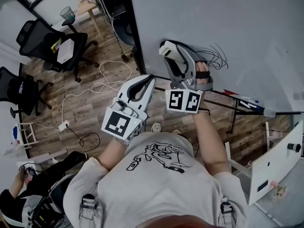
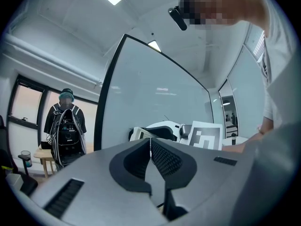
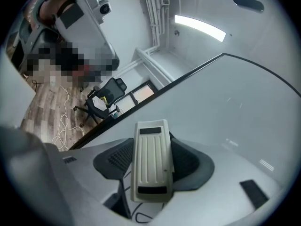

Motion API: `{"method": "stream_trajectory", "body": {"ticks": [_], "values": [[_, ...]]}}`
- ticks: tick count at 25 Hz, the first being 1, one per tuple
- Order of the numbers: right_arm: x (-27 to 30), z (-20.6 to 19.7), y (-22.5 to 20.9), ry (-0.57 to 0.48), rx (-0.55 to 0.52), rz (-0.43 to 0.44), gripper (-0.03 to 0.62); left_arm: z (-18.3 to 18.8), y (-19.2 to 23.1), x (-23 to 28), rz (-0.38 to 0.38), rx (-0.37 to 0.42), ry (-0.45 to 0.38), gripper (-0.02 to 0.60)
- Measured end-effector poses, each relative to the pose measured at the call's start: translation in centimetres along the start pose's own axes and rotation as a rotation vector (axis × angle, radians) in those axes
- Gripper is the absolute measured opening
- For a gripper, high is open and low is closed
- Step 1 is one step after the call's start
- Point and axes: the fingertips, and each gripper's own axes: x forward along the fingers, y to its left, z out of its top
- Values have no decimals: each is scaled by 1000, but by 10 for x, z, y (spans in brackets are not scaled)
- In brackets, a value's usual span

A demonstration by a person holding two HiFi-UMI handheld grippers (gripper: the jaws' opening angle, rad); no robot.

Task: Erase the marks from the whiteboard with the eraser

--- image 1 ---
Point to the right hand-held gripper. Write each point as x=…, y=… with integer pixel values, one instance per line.
x=181, y=100

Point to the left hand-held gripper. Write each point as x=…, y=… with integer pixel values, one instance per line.
x=118, y=123

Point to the white whiteboard eraser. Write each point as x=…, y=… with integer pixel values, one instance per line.
x=169, y=49

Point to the large grey whiteboard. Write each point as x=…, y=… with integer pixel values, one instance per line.
x=213, y=15

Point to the person's left forearm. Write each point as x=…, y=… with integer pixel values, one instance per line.
x=112, y=154

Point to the person's right forearm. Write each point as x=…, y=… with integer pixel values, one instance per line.
x=210, y=141

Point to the person's right hand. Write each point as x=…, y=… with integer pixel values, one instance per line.
x=202, y=67

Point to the beige shoe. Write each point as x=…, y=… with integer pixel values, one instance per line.
x=156, y=126
x=177, y=132

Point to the red marker pen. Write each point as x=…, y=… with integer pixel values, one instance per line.
x=230, y=92

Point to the white power strip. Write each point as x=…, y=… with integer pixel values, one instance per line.
x=64, y=126

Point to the blue marker pen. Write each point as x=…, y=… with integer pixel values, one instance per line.
x=255, y=105

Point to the white box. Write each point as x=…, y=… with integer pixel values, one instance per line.
x=66, y=51

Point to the black computer tower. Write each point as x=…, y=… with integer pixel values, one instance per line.
x=116, y=1

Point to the yellow packet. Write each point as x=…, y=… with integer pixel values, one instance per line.
x=56, y=44

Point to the grey printed t-shirt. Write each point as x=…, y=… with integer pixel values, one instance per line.
x=154, y=186

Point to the light wooden table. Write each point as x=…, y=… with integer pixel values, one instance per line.
x=89, y=8

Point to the grey cylinder clamp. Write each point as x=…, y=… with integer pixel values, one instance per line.
x=269, y=113

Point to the grey mesh wastebasket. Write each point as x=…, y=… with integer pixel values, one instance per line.
x=67, y=12

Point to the black mesh office chair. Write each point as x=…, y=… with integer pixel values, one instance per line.
x=40, y=40

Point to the black armless office chair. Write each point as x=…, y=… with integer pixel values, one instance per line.
x=20, y=91

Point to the small wooden stool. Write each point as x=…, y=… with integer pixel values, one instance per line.
x=28, y=135

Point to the black harness buckle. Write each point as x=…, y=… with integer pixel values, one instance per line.
x=226, y=208
x=88, y=205

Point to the black whiteboard stand frame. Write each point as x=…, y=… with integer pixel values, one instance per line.
x=223, y=104

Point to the white wooden frame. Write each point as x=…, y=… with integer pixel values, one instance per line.
x=237, y=161

